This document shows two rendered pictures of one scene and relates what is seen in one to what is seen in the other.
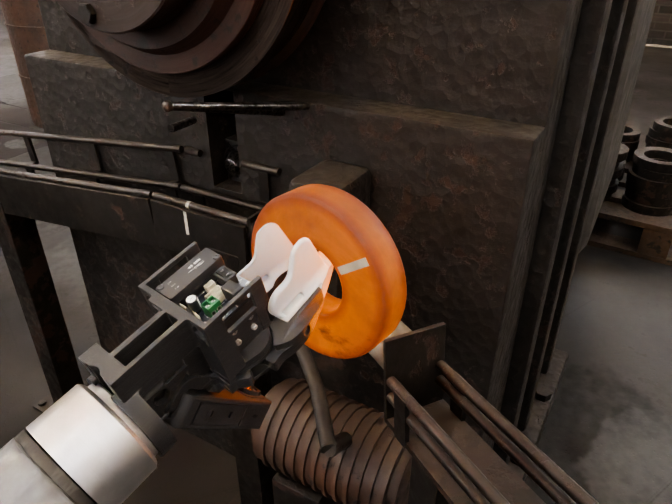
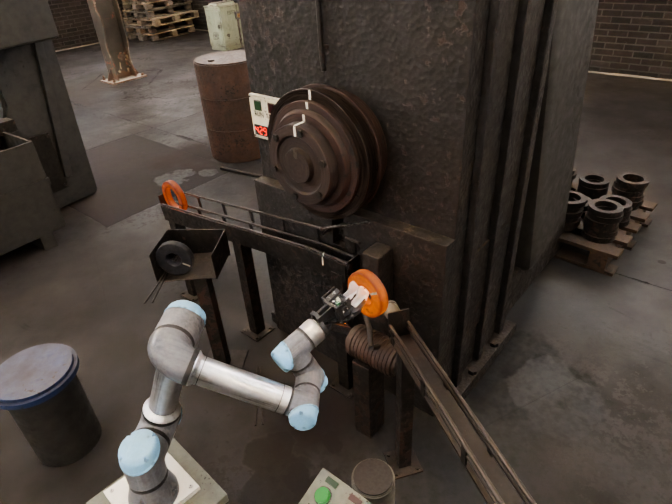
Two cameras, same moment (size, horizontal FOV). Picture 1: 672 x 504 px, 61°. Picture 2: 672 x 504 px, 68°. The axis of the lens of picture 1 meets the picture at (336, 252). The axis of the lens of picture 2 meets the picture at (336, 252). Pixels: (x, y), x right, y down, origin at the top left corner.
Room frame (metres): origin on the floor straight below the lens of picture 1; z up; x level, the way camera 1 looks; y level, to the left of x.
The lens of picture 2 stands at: (-0.79, -0.15, 1.79)
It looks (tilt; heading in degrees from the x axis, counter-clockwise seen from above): 33 degrees down; 12
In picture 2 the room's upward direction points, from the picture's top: 4 degrees counter-clockwise
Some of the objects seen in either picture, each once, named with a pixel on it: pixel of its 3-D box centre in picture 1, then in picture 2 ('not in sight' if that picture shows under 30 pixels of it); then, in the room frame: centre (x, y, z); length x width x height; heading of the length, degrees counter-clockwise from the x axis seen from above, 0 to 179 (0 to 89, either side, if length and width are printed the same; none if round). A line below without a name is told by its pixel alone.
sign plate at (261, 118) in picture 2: not in sight; (274, 120); (1.09, 0.45, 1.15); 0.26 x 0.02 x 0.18; 60
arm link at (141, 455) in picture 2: not in sight; (143, 457); (0.00, 0.65, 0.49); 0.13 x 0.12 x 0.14; 7
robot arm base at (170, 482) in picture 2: not in sight; (151, 484); (-0.01, 0.64, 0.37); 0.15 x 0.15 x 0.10
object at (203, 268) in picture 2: not in sight; (205, 308); (0.84, 0.81, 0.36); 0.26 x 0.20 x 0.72; 95
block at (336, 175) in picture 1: (332, 248); (378, 275); (0.72, 0.01, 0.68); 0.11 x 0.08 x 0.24; 150
